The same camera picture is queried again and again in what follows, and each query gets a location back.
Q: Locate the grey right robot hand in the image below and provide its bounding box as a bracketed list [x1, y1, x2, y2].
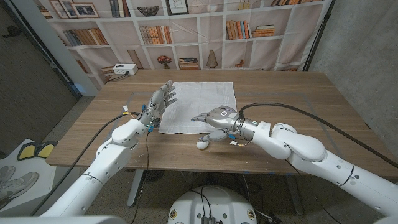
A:
[190, 105, 260, 146]

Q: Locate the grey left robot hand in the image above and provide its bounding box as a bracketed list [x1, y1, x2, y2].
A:
[136, 79, 178, 133]

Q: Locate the white cloth napkin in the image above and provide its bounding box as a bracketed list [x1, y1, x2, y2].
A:
[158, 82, 238, 135]

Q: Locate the white power strip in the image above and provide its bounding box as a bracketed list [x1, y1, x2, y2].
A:
[112, 63, 139, 76]

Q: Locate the white table leg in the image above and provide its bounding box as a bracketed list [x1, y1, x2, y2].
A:
[126, 169, 144, 207]

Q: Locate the printed bookshelf backdrop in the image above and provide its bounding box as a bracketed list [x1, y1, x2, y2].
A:
[32, 0, 333, 91]

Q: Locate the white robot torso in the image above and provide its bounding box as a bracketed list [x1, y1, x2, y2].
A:
[167, 185, 258, 224]

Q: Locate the grey table leg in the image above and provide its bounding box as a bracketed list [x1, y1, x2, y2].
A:
[284, 174, 305, 216]

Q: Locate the black backdrop stand pole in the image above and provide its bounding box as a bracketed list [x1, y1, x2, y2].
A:
[303, 0, 337, 72]

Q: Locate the white shoe print floor mat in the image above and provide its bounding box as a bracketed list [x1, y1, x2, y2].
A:
[0, 138, 58, 209]

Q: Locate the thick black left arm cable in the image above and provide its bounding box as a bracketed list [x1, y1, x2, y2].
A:
[29, 111, 141, 216]

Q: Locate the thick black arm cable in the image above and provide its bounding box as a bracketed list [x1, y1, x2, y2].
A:
[29, 111, 141, 216]
[238, 102, 398, 169]

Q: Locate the black power strip cable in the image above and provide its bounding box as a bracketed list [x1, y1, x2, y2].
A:
[107, 72, 130, 82]

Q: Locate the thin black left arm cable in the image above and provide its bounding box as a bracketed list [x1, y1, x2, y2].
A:
[130, 130, 150, 224]

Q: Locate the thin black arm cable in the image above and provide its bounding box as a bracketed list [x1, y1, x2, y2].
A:
[130, 130, 150, 224]
[284, 159, 343, 224]

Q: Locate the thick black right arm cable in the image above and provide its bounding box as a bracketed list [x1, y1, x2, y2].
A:
[238, 102, 398, 169]

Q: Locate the black torso cable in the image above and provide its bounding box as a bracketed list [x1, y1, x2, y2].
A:
[189, 185, 213, 218]

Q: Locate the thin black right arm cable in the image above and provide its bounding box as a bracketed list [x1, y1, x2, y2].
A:
[284, 159, 343, 224]

